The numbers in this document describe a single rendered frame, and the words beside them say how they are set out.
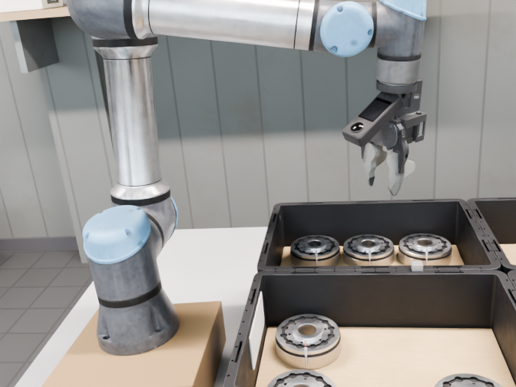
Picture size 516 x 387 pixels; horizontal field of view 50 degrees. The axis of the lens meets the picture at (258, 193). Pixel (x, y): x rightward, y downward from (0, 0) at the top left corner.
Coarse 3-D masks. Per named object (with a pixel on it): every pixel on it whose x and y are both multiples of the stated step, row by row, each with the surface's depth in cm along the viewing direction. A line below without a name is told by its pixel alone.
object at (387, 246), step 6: (366, 234) 118; (348, 240) 116; (354, 240) 116; (384, 240) 116; (390, 240) 115; (348, 246) 114; (354, 246) 114; (384, 246) 112; (390, 246) 112; (348, 252) 112; (354, 252) 112; (360, 252) 111; (366, 252) 111; (372, 252) 111; (378, 252) 111; (384, 252) 110; (390, 252) 111; (360, 258) 110; (366, 258) 110; (372, 258) 109
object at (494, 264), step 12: (276, 204) 120; (288, 204) 120; (300, 204) 119; (312, 204) 119; (324, 204) 118; (336, 204) 118; (348, 204) 118; (360, 204) 117; (372, 204) 117; (384, 204) 117; (396, 204) 116; (408, 204) 116; (276, 216) 114; (468, 216) 107; (480, 228) 102; (264, 240) 104; (480, 240) 97; (264, 252) 100; (492, 252) 93; (264, 264) 96; (492, 264) 89
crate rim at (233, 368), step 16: (272, 272) 93; (288, 272) 92; (304, 272) 92; (320, 272) 92; (336, 272) 91; (352, 272) 91; (368, 272) 90; (384, 272) 90; (400, 272) 89; (416, 272) 89; (432, 272) 89; (448, 272) 88; (464, 272) 88; (480, 272) 87; (496, 272) 87; (256, 288) 88; (512, 288) 82; (512, 304) 79; (240, 336) 77; (240, 352) 73; (224, 384) 68
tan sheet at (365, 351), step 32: (352, 352) 87; (384, 352) 86; (416, 352) 86; (448, 352) 85; (480, 352) 85; (256, 384) 82; (352, 384) 80; (384, 384) 80; (416, 384) 79; (512, 384) 78
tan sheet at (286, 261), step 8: (288, 248) 122; (456, 248) 116; (288, 256) 119; (456, 256) 113; (280, 264) 116; (288, 264) 116; (336, 264) 114; (344, 264) 114; (392, 264) 112; (400, 264) 112; (456, 264) 110; (464, 264) 110
